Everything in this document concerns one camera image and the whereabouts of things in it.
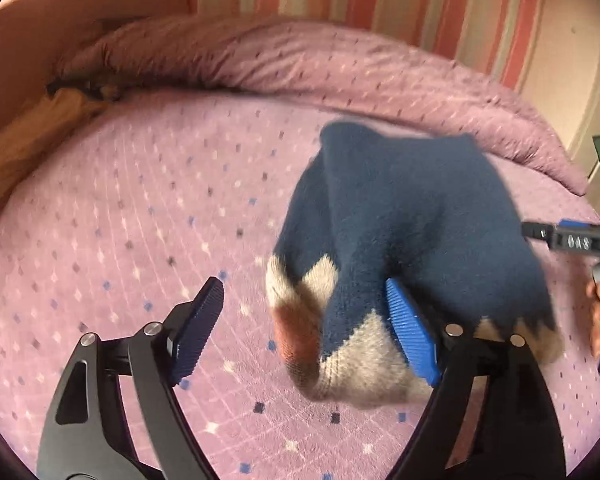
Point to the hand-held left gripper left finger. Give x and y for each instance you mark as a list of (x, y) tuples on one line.
[(197, 330)]

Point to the tan duvet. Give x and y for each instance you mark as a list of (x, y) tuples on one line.
[(20, 150)]

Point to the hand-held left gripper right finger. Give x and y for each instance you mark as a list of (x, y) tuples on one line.
[(412, 335)]

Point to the navy knitted argyle sweater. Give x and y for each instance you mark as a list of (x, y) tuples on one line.
[(405, 210)]

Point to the dark cloth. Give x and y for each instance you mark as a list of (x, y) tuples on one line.
[(80, 89)]

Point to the mauve dotted rolled blanket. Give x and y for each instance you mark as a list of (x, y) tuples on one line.
[(305, 60)]

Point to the purple checked bed sheet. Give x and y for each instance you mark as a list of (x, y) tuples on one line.
[(155, 200)]

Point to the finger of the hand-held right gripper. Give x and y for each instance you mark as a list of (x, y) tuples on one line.
[(575, 241)]

